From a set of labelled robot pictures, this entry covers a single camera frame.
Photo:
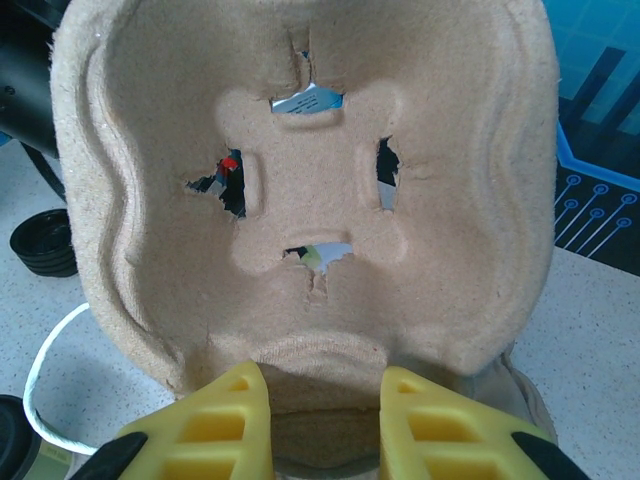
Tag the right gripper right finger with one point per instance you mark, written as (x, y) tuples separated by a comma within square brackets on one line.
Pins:
[(440, 430)]

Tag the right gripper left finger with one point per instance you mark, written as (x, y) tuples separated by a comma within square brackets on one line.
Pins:
[(210, 430)]

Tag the green paper coffee cup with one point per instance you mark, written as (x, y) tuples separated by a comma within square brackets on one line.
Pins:
[(55, 460)]

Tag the white red printed paper bag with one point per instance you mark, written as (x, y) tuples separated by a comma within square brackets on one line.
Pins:
[(30, 400)]

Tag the black cup lid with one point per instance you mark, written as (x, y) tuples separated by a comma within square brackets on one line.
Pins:
[(12, 435)]

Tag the beige pulp cup carrier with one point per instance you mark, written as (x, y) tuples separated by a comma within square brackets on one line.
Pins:
[(310, 200)]

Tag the stack of black lids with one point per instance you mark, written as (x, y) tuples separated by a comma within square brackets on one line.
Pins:
[(42, 242)]

